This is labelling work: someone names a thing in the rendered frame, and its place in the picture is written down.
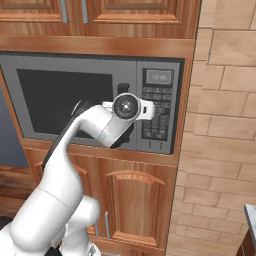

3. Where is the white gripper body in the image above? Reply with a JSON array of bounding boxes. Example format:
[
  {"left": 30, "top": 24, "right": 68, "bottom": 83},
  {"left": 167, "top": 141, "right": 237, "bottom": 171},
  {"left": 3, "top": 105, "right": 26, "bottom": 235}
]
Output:
[{"left": 101, "top": 99, "right": 156, "bottom": 121}]

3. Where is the grey microwave oven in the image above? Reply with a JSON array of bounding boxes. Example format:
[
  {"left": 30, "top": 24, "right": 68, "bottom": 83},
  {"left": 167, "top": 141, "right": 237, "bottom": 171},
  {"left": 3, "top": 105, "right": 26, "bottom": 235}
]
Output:
[{"left": 0, "top": 51, "right": 185, "bottom": 156}]

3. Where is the wooden arched cupboard door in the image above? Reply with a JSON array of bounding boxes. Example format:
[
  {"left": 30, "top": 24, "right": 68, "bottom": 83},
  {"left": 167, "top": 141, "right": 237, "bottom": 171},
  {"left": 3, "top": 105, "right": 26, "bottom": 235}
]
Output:
[
  {"left": 97, "top": 157, "right": 178, "bottom": 250},
  {"left": 24, "top": 148, "right": 100, "bottom": 238}
]

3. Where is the grey microwave door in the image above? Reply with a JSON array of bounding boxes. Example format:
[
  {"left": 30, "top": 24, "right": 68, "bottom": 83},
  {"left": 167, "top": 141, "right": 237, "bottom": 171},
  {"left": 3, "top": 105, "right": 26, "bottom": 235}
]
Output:
[{"left": 0, "top": 54, "right": 138, "bottom": 152}]

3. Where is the dark blue-grey panel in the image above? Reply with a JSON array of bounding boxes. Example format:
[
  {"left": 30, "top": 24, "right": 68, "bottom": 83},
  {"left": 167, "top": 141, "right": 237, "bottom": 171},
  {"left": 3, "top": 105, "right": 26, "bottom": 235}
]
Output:
[{"left": 0, "top": 84, "right": 30, "bottom": 170}]

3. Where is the wooden counter cabinet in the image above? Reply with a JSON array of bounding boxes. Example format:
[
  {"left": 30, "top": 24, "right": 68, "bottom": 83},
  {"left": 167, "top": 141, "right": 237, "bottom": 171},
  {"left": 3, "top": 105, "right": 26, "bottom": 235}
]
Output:
[{"left": 234, "top": 229, "right": 256, "bottom": 256}]

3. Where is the black microwave door handle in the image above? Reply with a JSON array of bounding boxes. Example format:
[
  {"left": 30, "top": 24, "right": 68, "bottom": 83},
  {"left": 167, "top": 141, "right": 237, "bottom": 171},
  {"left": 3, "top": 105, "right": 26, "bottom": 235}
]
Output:
[{"left": 110, "top": 82, "right": 135, "bottom": 150}]

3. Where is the wooden wall cupboard door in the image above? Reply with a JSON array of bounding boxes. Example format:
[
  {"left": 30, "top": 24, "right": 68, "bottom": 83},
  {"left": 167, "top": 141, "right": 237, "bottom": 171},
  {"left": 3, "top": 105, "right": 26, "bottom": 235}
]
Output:
[
  {"left": 77, "top": 0, "right": 202, "bottom": 38},
  {"left": 0, "top": 0, "right": 80, "bottom": 36}
]

